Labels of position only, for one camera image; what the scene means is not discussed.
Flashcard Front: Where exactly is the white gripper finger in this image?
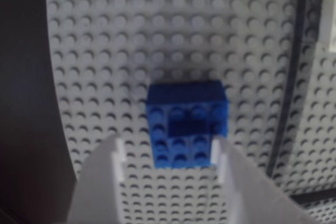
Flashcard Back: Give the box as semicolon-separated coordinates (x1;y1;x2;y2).
212;137;313;224
67;133;127;224

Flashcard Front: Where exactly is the blue brick cube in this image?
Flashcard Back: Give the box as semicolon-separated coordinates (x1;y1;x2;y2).
145;80;230;169

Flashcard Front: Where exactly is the grey studded baseplate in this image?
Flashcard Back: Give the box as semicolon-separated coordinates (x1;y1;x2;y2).
44;0;336;224

